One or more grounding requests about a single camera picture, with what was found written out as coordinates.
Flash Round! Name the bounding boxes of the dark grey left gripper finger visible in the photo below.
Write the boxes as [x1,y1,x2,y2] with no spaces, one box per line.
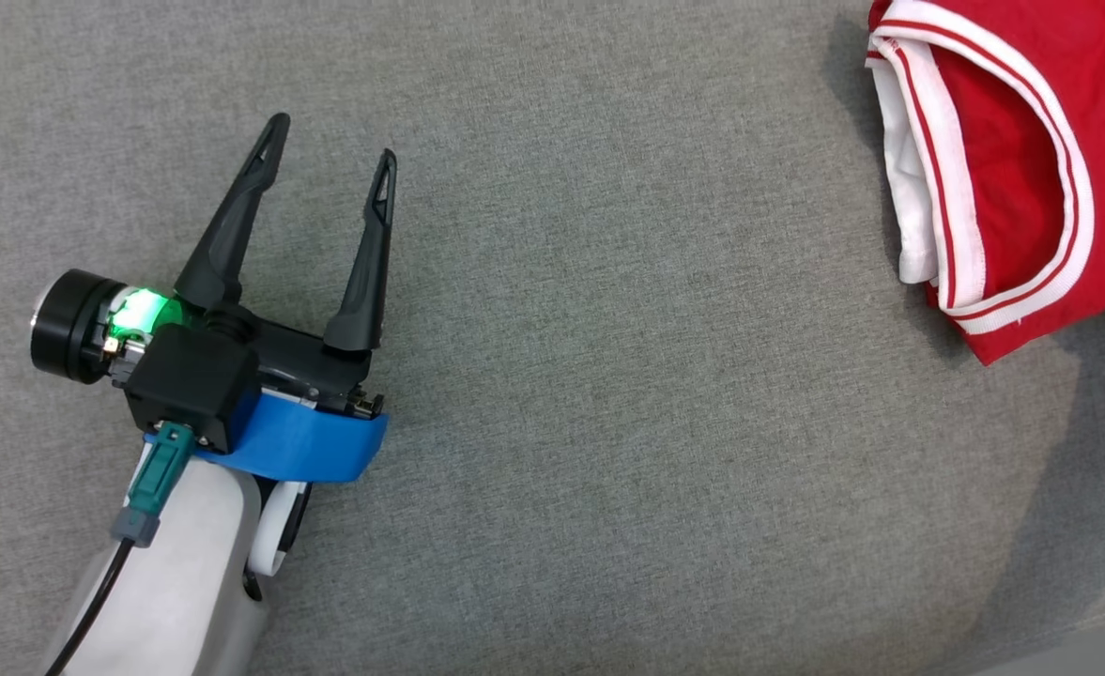
[323,149,398,354]
[174,114,291,310]

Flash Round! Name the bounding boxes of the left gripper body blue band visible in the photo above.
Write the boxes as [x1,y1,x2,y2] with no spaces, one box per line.
[30,269,390,484]

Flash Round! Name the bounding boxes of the red jersey with white trim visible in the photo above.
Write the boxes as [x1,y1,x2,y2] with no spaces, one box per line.
[867,0,1105,367]

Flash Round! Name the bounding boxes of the black cable with green plug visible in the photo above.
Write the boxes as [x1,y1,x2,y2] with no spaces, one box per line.
[43,421,198,676]

